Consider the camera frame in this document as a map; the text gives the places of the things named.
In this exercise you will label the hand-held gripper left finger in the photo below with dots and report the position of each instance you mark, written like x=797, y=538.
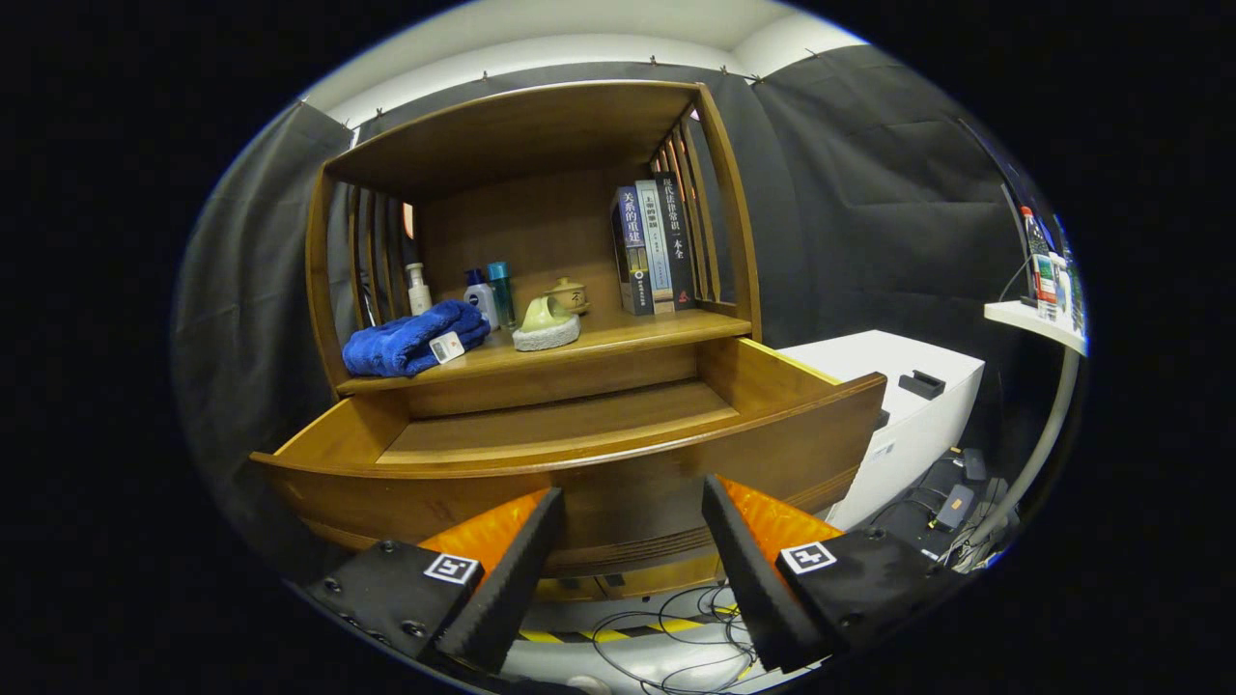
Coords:
x=507, y=589

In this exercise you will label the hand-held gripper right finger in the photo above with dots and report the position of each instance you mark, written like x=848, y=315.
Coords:
x=758, y=589

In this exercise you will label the wooden drawer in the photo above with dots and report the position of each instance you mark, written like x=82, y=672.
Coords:
x=628, y=512

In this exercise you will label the green plush slipper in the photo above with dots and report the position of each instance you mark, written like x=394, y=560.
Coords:
x=546, y=328

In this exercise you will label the white cabinet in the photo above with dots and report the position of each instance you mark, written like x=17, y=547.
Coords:
x=869, y=362

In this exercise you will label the wooden countertop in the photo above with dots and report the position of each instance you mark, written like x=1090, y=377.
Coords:
x=637, y=333

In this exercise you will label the wooden cabinet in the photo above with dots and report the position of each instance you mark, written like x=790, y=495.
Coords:
x=521, y=135

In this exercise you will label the black power adapter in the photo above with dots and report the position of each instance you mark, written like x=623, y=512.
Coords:
x=954, y=506

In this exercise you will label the blue towel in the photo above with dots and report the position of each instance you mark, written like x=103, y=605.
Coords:
x=406, y=343

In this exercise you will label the white bottle blue cap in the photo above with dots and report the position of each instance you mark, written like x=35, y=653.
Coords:
x=480, y=304

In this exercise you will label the beige lidded teacup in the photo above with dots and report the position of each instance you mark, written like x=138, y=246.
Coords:
x=568, y=297

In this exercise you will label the teal bottle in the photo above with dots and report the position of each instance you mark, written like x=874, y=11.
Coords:
x=500, y=290

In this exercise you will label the white pump bottle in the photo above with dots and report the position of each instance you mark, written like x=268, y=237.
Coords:
x=419, y=299

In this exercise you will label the grey curved pole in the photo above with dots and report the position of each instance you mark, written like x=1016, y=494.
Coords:
x=1048, y=434

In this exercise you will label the light blue book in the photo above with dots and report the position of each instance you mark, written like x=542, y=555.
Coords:
x=654, y=241

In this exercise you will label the white shelf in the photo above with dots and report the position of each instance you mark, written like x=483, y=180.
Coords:
x=1024, y=319

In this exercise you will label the dark monitor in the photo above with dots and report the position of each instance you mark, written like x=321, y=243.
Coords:
x=1016, y=241

